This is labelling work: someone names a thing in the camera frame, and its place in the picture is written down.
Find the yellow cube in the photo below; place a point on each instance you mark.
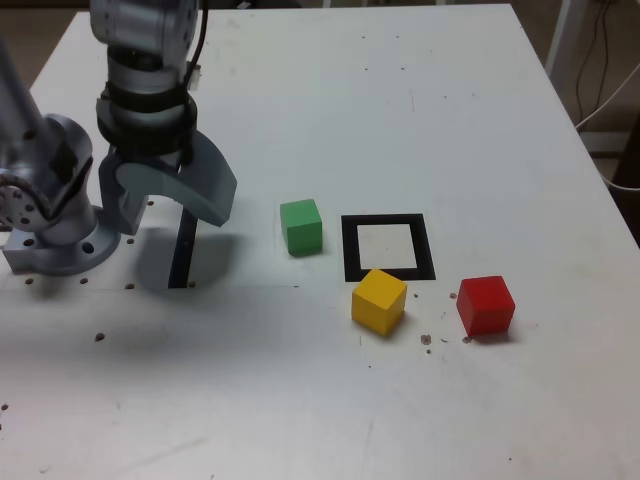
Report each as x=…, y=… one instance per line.
x=377, y=305

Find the black tape square outline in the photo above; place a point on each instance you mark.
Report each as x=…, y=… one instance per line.
x=350, y=250

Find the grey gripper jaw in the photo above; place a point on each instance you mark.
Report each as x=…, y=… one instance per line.
x=200, y=185
x=117, y=210

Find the green cube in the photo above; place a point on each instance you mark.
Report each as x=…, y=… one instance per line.
x=302, y=230

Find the red cube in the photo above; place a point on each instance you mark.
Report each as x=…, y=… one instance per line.
x=485, y=307

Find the grey power strip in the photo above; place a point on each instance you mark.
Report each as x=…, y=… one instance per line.
x=605, y=142

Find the white metal post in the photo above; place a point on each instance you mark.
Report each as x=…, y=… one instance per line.
x=559, y=40

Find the small white wrist camera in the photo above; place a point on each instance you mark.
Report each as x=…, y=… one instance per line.
x=195, y=75

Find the black tape strip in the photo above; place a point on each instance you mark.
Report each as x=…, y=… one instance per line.
x=180, y=260

